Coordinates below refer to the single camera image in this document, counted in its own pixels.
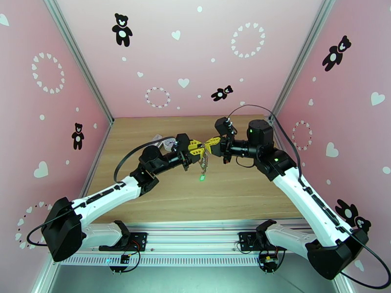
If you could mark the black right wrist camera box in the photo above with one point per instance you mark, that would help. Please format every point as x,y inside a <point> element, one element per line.
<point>223,126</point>

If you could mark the yellow power connector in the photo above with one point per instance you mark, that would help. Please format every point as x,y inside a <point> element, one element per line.
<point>270,260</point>

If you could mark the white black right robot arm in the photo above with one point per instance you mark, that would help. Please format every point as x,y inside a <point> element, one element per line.
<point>305,194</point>

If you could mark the clear plastic box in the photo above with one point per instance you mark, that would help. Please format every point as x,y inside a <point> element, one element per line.
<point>157,138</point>

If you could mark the white alarm clock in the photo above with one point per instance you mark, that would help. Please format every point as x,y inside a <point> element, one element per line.
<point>168,145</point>

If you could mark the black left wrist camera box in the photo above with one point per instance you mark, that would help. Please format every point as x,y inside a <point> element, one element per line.
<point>182,142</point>

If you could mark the grey metal panel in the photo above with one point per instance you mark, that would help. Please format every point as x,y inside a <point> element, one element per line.
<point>195,280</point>

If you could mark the small black connector board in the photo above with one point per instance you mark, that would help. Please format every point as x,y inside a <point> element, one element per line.
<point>125,258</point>

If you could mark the aluminium corner post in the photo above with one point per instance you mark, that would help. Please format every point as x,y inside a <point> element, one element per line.
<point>77,54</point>
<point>301,55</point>

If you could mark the silver keys and rings bunch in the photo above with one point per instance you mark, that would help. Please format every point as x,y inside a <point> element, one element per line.
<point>205,167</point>

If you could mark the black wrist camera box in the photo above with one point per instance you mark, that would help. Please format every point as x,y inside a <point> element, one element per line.
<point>182,142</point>
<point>223,126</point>

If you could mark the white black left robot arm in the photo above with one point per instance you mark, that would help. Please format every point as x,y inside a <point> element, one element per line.
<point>100,194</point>

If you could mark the grey metal carabiner keyring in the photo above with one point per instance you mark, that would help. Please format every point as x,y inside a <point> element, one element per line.
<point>204,154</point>

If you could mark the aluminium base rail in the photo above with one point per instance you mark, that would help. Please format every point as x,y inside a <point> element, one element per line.
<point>195,237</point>

